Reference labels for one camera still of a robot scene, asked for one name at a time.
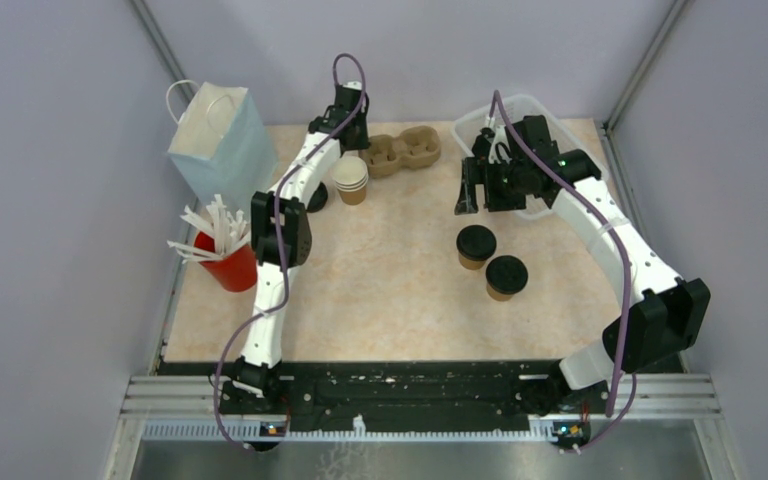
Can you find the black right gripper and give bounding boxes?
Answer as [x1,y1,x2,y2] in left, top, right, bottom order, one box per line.
[455,156,529,215]

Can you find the stack of paper cups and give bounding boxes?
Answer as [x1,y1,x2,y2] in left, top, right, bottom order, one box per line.
[331,156,369,206]

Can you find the brown cardboard cup carrier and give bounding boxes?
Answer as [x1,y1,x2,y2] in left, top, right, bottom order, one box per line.
[359,126,442,178]

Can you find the black coffee cup lid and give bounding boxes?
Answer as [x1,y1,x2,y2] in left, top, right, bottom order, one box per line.
[456,225,499,262]

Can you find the brown paper coffee cup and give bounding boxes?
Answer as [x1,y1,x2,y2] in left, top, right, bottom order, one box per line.
[456,225,499,272]

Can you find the stack of black lids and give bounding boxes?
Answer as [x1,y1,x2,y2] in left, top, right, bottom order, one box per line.
[306,182,329,213]

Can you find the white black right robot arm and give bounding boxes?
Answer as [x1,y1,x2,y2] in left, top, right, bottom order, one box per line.
[455,115,711,412]

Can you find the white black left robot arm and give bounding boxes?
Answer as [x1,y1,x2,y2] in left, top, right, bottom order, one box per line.
[223,81,369,414]

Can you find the white plastic basket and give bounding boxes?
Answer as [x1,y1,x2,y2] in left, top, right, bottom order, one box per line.
[451,94,610,220]

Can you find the light blue paper bag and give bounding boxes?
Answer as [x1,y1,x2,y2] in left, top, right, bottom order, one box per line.
[167,80,279,218]

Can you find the red straw cup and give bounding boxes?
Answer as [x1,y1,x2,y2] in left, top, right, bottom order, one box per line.
[200,243,258,293]

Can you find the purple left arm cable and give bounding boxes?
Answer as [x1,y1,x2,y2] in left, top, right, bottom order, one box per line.
[212,52,368,453]

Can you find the black mounting base rail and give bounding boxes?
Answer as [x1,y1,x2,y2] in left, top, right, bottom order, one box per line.
[158,358,683,433]

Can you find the white cable duct strip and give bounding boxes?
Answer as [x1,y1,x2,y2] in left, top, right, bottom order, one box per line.
[142,416,557,443]

